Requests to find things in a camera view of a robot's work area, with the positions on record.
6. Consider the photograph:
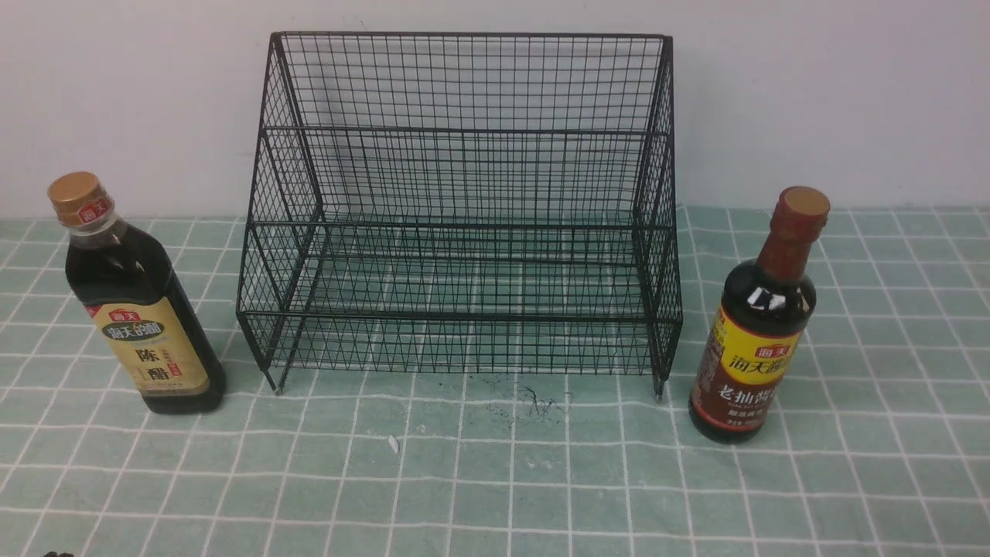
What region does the soy sauce bottle red neck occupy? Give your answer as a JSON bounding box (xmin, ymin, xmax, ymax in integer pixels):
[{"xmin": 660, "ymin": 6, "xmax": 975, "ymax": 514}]
[{"xmin": 687, "ymin": 186, "xmax": 831, "ymax": 443}]

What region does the vinegar bottle gold cap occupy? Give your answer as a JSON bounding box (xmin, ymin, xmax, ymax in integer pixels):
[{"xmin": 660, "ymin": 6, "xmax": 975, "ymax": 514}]
[{"xmin": 47, "ymin": 172, "xmax": 226, "ymax": 415}]

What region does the green checked tablecloth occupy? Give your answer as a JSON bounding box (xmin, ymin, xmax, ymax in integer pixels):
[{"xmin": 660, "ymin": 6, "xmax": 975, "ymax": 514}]
[{"xmin": 2, "ymin": 206, "xmax": 988, "ymax": 556}]

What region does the black wire mesh rack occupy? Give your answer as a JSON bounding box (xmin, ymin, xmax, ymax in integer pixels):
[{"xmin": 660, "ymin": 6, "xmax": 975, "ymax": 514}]
[{"xmin": 236, "ymin": 31, "xmax": 684, "ymax": 398}]

